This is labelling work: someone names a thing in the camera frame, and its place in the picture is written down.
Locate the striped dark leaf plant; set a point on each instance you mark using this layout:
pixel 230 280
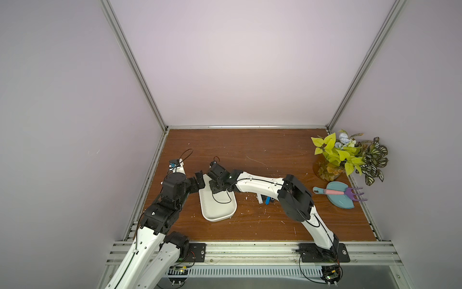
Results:
pixel 374 157

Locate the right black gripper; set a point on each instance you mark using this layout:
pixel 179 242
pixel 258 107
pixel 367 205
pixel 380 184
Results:
pixel 219 177

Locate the small circuit board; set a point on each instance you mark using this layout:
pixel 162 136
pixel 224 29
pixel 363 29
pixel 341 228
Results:
pixel 178 275
pixel 331 274

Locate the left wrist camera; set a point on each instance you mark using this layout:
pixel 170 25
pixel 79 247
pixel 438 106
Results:
pixel 176 166

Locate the left small circuit board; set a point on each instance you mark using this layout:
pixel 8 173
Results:
pixel 178 275

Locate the white oval storage box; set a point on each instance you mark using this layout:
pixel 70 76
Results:
pixel 216 207

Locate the pink purple toy fork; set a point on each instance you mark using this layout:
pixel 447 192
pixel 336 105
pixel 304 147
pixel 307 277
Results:
pixel 347 192

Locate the teal leaf-shaped dish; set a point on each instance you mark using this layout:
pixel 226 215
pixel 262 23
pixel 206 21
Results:
pixel 340 201

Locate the yellow-green potted plant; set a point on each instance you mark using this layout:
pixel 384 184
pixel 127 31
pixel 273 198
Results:
pixel 342 154

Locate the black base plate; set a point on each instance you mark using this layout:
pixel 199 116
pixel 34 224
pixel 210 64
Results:
pixel 192 253
pixel 310 253

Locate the right small circuit board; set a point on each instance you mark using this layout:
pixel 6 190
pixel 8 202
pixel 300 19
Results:
pixel 331 274

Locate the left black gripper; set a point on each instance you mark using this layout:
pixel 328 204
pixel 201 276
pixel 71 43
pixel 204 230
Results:
pixel 194 187

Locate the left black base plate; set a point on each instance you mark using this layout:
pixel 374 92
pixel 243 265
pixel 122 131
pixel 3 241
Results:
pixel 192 253

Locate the white ribbed cable duct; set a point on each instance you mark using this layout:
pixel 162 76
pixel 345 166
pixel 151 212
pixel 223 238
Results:
pixel 255 271

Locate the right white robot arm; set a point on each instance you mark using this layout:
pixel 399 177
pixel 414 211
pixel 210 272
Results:
pixel 295 199

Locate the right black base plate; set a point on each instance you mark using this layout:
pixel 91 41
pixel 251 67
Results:
pixel 310 253

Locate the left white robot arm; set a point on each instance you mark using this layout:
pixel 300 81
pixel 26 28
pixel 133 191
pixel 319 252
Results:
pixel 155 249

